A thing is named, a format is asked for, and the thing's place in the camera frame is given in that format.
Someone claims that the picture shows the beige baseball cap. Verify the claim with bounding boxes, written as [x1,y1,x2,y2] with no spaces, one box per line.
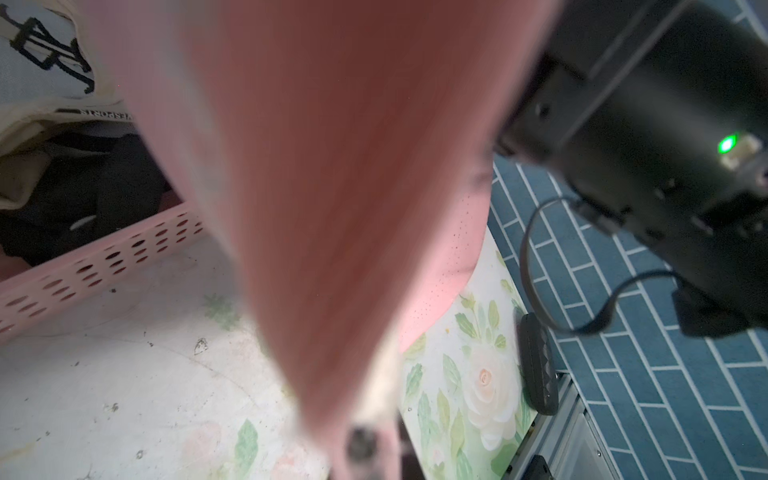
[1,1,133,210]

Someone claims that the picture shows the floral table mat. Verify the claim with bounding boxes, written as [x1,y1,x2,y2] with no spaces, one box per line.
[1,238,535,479]

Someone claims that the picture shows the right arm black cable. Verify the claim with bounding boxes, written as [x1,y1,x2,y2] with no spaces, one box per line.
[518,196,682,337]

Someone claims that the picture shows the pink baseball cap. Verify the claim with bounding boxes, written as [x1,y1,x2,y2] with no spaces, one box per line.
[79,1,562,479]

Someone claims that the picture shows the black baseball cap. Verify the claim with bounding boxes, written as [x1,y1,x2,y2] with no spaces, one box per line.
[1,133,171,266]

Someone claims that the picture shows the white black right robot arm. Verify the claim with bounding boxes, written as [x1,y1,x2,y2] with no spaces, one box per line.
[494,1,767,337]

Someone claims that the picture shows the black round object on mat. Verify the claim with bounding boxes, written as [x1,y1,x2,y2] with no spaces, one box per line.
[517,313,559,416]

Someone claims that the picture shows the pink perforated plastic basket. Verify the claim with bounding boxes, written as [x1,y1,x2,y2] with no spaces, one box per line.
[1,202,207,343]

